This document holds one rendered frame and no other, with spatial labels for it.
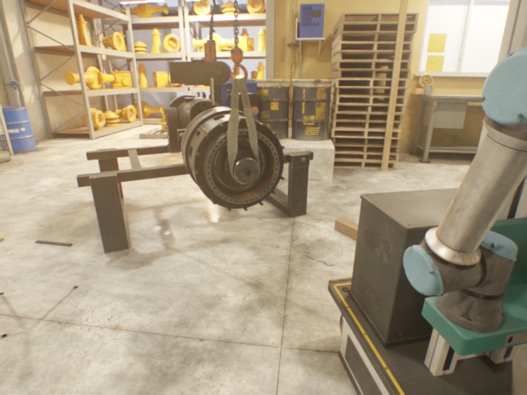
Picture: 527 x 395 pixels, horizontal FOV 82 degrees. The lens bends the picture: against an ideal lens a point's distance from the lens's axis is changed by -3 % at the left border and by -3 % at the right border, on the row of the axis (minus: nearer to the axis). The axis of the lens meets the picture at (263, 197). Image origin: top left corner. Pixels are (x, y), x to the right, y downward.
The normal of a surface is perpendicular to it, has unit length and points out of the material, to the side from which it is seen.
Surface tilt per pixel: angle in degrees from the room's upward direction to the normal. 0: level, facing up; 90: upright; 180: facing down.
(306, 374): 0
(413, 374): 0
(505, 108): 83
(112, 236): 90
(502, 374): 0
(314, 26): 90
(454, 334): 90
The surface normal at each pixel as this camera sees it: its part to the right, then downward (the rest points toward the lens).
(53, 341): 0.00, -0.94
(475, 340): 0.18, 0.35
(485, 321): -0.15, 0.05
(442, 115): -0.13, 0.35
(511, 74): -0.95, -0.02
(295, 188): 0.41, 0.32
